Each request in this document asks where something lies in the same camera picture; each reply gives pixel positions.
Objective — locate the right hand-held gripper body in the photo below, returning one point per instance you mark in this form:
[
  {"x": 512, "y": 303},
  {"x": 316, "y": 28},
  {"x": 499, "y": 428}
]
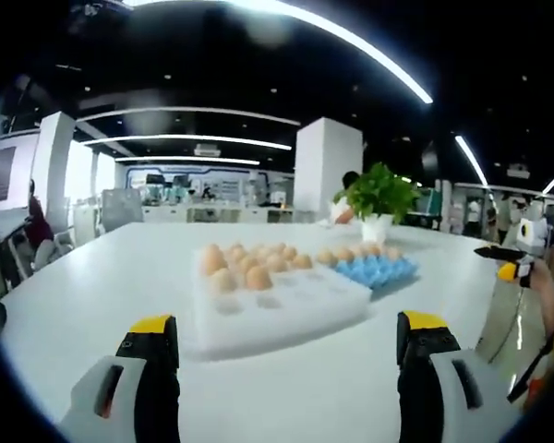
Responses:
[{"x": 533, "y": 235}]

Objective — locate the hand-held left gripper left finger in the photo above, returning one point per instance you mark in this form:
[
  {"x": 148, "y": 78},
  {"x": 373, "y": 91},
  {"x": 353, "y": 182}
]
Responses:
[{"x": 157, "y": 369}]

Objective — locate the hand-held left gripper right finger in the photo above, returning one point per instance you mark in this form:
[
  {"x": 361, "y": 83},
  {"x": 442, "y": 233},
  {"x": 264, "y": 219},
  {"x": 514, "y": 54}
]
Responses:
[{"x": 420, "y": 369}]

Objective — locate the blue egg tray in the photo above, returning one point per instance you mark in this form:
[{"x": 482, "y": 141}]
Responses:
[{"x": 378, "y": 272}]

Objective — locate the cluster of brown eggs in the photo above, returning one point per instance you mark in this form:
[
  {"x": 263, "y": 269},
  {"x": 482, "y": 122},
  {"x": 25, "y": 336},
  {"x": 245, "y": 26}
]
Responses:
[
  {"x": 258, "y": 277},
  {"x": 344, "y": 254}
]

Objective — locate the white foam holder tray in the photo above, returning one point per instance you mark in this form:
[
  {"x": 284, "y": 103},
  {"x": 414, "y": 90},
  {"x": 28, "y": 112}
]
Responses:
[{"x": 281, "y": 323}]

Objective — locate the ceiling projector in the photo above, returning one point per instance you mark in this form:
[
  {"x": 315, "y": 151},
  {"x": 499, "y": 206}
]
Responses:
[{"x": 518, "y": 171}]

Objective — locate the straight ceiling light strip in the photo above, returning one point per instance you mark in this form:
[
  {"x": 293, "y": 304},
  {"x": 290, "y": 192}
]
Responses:
[{"x": 471, "y": 159}]

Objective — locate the white table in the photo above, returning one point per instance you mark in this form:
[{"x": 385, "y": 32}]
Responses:
[{"x": 97, "y": 286}]

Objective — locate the green plant in white pot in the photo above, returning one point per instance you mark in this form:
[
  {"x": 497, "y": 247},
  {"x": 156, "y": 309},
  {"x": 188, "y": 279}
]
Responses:
[{"x": 376, "y": 228}]

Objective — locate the grey mesh office chair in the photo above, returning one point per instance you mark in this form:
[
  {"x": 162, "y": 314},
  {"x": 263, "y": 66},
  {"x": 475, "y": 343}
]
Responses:
[{"x": 122, "y": 207}]

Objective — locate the small white object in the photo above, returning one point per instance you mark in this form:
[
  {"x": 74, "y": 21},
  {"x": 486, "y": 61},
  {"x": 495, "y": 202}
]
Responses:
[{"x": 325, "y": 223}]

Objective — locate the wide curved ceiling light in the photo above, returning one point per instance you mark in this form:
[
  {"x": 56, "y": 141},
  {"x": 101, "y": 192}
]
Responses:
[{"x": 415, "y": 85}]

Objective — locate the white square pillar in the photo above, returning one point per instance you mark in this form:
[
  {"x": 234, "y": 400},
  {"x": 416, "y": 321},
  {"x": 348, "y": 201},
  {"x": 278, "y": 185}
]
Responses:
[
  {"x": 323, "y": 161},
  {"x": 55, "y": 161}
]

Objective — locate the long thin ceiling light strip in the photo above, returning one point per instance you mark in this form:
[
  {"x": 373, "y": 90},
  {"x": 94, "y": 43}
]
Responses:
[
  {"x": 189, "y": 158},
  {"x": 189, "y": 137}
]

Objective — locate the ceiling air conditioner unit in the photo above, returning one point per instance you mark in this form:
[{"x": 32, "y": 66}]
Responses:
[{"x": 208, "y": 150}]

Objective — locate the white framed monitor screen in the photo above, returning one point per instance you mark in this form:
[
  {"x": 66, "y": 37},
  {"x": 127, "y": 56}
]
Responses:
[{"x": 0, "y": 175}]

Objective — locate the blue trimmed display wall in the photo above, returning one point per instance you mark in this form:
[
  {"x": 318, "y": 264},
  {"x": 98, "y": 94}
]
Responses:
[{"x": 221, "y": 187}]

